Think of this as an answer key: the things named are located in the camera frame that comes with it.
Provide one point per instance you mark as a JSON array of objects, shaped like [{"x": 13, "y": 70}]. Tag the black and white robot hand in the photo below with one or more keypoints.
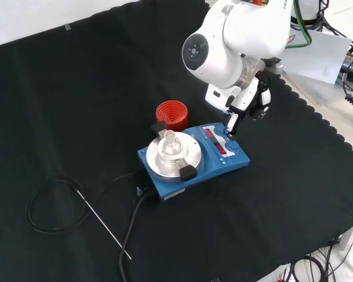
[{"x": 247, "y": 97}]

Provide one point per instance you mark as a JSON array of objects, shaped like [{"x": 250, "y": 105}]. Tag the heater with blue base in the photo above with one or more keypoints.
[{"x": 217, "y": 171}]

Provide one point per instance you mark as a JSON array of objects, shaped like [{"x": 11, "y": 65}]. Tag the red ribbed round cup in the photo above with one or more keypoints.
[{"x": 171, "y": 113}]

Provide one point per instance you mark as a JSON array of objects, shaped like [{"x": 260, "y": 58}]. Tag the pale board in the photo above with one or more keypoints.
[{"x": 317, "y": 55}]

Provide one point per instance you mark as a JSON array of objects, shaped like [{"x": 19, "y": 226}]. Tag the clear round-bottom glass flask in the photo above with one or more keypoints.
[{"x": 168, "y": 145}]

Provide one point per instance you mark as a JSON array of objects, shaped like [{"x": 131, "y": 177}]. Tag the black bench cloth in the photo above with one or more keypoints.
[{"x": 76, "y": 117}]

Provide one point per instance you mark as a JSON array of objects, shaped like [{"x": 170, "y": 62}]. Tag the thin metal probe rod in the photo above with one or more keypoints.
[{"x": 106, "y": 224}]

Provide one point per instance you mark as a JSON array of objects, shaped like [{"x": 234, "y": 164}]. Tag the grey tape piece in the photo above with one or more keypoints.
[{"x": 67, "y": 27}]

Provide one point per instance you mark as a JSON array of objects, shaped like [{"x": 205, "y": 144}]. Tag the white bench bracket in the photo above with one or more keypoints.
[{"x": 348, "y": 236}]

